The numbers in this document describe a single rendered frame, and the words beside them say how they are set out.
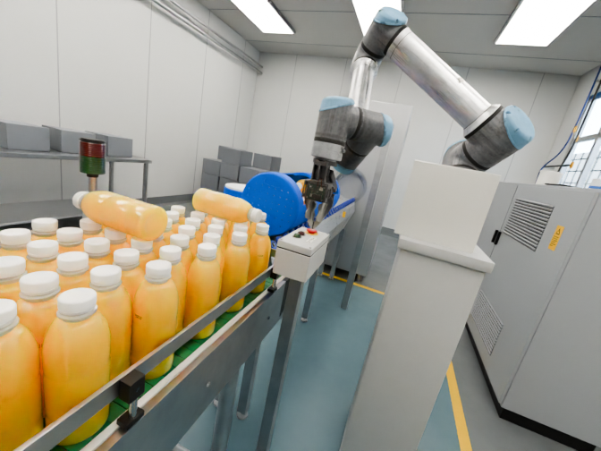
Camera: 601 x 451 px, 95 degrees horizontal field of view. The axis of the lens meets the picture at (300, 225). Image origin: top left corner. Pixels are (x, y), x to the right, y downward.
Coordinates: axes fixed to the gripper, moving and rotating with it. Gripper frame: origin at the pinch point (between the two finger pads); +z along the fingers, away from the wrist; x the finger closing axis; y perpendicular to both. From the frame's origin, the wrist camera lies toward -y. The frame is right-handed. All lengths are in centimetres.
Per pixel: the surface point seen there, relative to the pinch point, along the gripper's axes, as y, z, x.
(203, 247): 36.2, 1.8, -13.0
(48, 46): -137, -79, -363
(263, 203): -27.6, 3.8, -31.6
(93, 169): 24, -5, -63
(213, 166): -344, 33, -292
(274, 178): -27.6, -8.0, -28.4
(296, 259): 15.0, 6.7, 1.0
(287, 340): 7.1, 38.0, 1.0
